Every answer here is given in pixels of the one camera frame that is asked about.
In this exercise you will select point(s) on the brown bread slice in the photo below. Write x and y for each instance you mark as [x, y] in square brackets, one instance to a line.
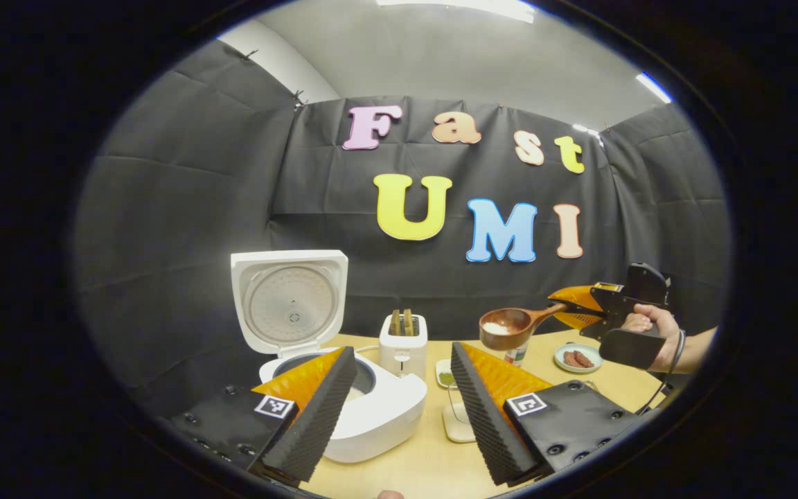
[395, 323]
[409, 323]

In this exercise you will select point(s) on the pale green plate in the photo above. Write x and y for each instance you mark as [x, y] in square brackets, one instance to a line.
[594, 366]

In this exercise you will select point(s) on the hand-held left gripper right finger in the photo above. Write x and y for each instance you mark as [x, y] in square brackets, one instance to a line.
[482, 423]

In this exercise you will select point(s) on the spoonful of white rice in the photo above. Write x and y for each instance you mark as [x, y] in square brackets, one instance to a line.
[496, 328]

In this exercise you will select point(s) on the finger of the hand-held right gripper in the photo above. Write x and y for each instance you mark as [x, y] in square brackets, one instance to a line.
[582, 320]
[582, 296]

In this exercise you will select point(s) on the clear plastic water bottle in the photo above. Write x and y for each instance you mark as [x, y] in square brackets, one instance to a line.
[517, 355]

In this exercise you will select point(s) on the black backdrop cloth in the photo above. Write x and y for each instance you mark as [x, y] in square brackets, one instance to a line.
[198, 208]

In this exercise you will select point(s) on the white divided dish of beans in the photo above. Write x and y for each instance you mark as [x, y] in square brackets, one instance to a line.
[445, 378]

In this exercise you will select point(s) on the ceiling light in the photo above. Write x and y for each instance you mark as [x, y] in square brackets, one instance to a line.
[652, 86]
[482, 8]

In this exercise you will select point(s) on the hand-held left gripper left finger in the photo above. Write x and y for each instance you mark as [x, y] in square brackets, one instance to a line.
[316, 423]

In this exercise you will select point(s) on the white toaster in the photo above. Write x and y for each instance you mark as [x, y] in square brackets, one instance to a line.
[402, 360]

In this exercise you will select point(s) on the brown wooden spoon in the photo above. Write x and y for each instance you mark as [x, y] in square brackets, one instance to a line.
[510, 341]

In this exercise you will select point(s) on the white rice cooker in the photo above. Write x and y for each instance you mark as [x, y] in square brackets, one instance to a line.
[385, 416]

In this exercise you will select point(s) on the red-brown meat slice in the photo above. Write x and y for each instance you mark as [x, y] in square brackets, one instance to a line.
[584, 359]
[569, 360]

